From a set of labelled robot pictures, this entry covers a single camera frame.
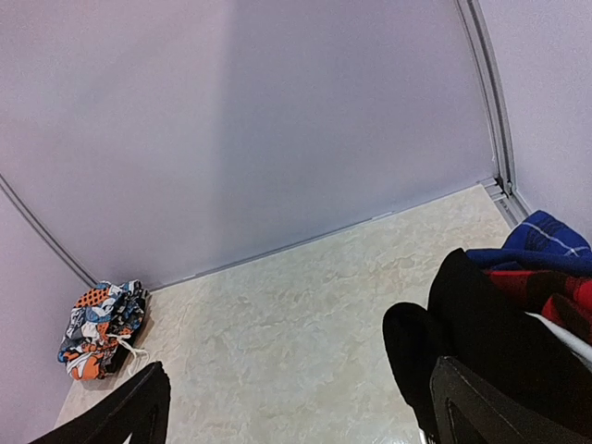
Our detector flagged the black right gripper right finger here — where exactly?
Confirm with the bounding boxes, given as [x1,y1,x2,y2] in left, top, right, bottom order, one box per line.
[430,356,590,443]

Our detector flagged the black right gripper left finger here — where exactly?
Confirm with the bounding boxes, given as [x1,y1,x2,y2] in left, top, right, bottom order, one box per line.
[34,361,171,444]

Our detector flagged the black t-shirt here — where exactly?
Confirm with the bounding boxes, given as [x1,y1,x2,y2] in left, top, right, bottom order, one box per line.
[382,249,591,443]

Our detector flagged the colourful patterned folded shorts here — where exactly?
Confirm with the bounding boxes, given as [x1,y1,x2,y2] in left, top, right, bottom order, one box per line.
[57,279,150,381]

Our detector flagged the red black plaid shirt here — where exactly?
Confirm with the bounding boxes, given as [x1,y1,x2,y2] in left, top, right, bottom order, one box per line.
[486,270,591,345]

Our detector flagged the blue plaid garment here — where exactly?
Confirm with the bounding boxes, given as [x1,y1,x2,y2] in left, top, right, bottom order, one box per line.
[466,211,591,278]

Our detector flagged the left aluminium frame post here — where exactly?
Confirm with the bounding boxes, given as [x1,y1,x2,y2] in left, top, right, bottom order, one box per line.
[1,175,98,287]

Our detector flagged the aluminium frame post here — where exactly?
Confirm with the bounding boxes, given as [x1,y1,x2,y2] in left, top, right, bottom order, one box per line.
[455,1,530,228]
[1,175,98,287]

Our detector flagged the right aluminium frame post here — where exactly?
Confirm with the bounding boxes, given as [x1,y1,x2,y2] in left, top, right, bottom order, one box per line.
[455,1,530,228]

